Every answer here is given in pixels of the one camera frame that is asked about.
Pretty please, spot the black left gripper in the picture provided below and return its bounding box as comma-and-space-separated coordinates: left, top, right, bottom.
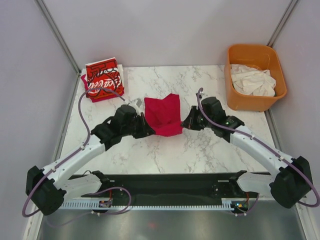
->
121, 112, 155, 140

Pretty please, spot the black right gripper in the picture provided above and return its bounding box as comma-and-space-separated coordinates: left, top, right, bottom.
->
181, 106, 215, 131

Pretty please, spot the crimson red t-shirt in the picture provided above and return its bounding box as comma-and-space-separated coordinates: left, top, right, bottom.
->
144, 93, 183, 137

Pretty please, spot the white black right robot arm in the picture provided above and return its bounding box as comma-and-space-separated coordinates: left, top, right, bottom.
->
181, 97, 315, 209

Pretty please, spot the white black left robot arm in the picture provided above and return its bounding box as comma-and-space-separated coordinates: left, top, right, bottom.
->
25, 103, 155, 216

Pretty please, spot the red Coca-Cola folded shirt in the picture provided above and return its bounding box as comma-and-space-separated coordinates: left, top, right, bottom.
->
84, 57, 125, 102

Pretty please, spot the white crumpled cloth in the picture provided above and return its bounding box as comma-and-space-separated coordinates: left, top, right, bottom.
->
230, 64, 276, 97

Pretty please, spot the orange plastic basket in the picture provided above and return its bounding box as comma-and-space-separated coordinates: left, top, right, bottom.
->
224, 44, 287, 112

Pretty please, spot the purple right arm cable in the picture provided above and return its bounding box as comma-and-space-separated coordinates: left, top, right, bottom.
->
196, 87, 320, 217

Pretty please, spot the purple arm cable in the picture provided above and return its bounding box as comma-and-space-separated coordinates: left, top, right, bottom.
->
21, 87, 133, 228
196, 87, 320, 217

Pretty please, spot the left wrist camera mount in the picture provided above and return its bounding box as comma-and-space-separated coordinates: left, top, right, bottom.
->
128, 98, 143, 112

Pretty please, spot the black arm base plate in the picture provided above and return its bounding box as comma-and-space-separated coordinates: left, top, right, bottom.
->
98, 173, 257, 206

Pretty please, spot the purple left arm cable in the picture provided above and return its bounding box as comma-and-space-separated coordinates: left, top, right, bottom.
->
21, 87, 133, 228

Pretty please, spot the white slotted cable duct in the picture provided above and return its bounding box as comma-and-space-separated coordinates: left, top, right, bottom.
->
59, 198, 249, 211

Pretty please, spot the right aluminium corner post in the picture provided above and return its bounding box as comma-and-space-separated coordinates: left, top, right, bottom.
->
267, 0, 300, 48

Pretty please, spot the aluminium corner post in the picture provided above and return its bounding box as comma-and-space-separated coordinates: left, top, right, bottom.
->
34, 0, 81, 76
267, 0, 300, 48

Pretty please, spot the left aluminium corner post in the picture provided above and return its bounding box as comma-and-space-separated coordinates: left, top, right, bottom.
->
34, 0, 81, 76

